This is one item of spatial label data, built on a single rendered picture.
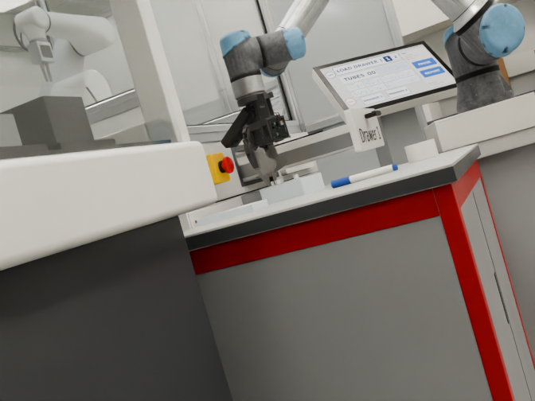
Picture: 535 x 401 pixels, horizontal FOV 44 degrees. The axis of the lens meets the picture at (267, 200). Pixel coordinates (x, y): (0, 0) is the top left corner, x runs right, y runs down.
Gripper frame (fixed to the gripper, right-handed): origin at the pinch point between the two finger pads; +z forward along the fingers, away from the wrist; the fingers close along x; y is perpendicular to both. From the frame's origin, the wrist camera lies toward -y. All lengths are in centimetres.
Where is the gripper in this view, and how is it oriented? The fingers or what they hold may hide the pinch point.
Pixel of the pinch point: (268, 181)
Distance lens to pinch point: 157.9
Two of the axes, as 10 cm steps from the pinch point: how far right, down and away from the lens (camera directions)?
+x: 6.1, -2.0, 7.7
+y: 7.5, -2.0, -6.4
